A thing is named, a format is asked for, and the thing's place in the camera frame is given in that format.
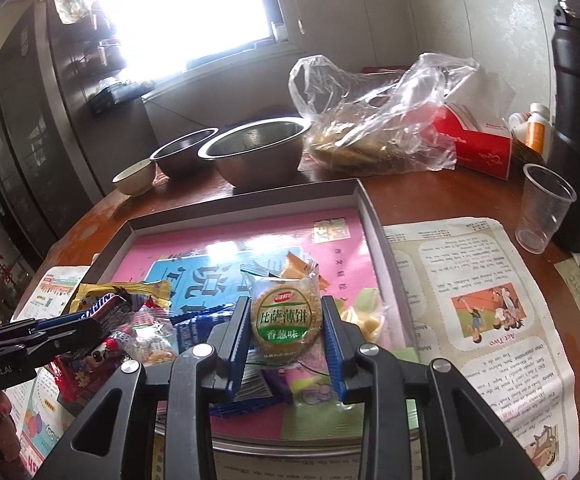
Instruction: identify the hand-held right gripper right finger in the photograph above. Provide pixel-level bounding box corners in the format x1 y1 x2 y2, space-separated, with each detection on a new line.
320 294 546 480

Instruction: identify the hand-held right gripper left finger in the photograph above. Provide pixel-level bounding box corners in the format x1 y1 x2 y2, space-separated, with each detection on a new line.
52 296 253 480

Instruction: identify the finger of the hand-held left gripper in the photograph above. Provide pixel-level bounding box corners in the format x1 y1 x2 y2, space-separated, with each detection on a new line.
32 310 104 335
20 332 105 366

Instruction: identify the red snack packet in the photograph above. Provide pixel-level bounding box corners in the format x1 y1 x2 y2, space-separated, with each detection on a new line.
52 335 120 401

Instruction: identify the yellow wafer bar packet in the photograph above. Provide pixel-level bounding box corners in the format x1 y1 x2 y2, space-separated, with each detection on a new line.
70 280 173 311

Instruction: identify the blue chocolate bar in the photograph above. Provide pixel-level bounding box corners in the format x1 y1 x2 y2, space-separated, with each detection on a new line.
77 295 135 322

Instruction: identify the blue foil snack packet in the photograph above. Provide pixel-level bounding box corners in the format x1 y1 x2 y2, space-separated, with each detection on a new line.
170 307 291 416

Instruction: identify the light green pastry packet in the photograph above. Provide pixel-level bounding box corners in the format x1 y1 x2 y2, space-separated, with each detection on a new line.
340 285 388 341

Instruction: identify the green label cracker packet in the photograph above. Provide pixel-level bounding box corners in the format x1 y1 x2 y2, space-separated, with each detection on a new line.
242 260 328 376

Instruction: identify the clear rice crisp packet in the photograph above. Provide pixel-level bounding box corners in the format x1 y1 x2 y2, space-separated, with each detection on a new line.
112 310 181 366

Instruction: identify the orange yellow snack packet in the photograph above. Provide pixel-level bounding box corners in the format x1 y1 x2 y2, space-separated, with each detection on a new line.
277 252 331 291

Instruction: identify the grey cardboard box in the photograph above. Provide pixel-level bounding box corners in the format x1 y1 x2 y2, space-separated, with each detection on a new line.
90 177 421 456

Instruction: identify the pink book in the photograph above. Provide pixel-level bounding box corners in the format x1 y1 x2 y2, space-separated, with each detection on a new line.
120 207 375 411

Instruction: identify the printed newspaper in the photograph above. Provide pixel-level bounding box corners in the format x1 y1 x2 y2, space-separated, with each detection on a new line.
12 217 578 480

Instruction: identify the white ceramic bowl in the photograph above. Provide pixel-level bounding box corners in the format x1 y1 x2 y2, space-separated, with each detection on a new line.
112 159 157 197

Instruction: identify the dark grey refrigerator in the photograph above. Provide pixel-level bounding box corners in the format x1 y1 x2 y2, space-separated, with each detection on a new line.
0 0 163 281

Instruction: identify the large steel bowl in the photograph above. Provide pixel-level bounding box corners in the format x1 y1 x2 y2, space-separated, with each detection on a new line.
198 116 312 188

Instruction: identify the small steel bowl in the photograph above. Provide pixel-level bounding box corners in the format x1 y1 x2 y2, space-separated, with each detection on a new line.
150 127 219 178

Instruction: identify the black plastic tray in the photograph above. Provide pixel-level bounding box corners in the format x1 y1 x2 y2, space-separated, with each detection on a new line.
87 82 158 116

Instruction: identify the plastic bag of bread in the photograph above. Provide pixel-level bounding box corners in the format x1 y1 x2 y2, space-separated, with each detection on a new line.
289 52 481 176

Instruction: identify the clear plastic cup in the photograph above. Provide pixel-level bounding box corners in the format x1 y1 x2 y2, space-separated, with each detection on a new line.
515 163 577 254

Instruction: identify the red tissue box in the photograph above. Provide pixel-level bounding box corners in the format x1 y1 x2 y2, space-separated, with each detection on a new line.
432 75 516 181

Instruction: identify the bright window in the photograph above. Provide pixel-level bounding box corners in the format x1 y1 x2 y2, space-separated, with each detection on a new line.
77 0 301 86

